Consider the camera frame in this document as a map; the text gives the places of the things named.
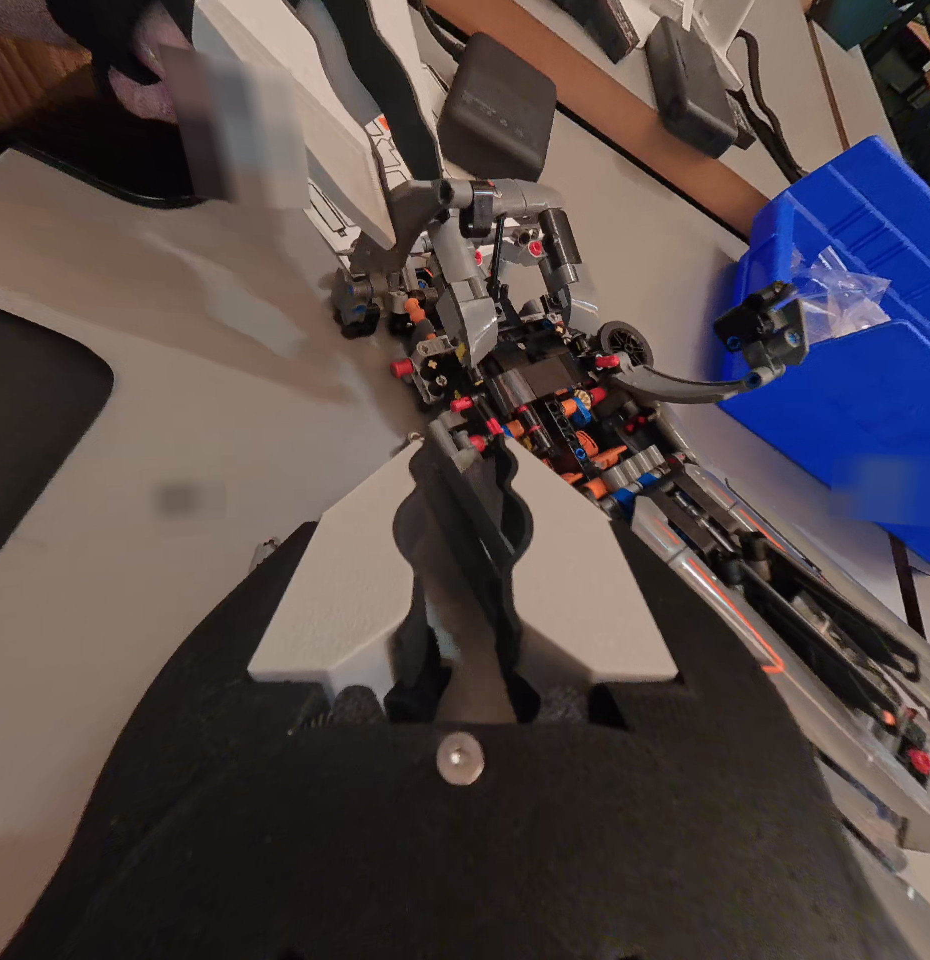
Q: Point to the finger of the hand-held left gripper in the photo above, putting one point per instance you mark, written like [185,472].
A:
[337,135]
[408,52]

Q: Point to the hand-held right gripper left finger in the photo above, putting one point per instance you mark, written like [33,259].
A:
[337,600]

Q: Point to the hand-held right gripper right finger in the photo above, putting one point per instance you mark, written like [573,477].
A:
[592,600]

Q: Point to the grey lego car model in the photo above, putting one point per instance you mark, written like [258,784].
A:
[465,247]

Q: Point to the black lego tire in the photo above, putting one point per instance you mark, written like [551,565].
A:
[627,343]

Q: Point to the person's left hand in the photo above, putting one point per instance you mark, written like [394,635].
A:
[138,82]

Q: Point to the white sticker sheet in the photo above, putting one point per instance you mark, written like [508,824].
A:
[345,217]

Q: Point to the black textured block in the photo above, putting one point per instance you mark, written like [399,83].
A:
[498,105]

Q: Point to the black rectangular device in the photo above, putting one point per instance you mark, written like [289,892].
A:
[596,26]

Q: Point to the black power adapter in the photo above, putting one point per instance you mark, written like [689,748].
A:
[694,82]

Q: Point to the white plastic part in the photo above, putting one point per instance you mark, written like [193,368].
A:
[705,15]

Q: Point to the blue plastic bin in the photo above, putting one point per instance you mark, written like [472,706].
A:
[847,375]

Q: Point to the clear plastic parts bag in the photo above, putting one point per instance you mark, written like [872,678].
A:
[840,289]

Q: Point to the teal box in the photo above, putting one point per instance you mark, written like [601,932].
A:
[870,22]

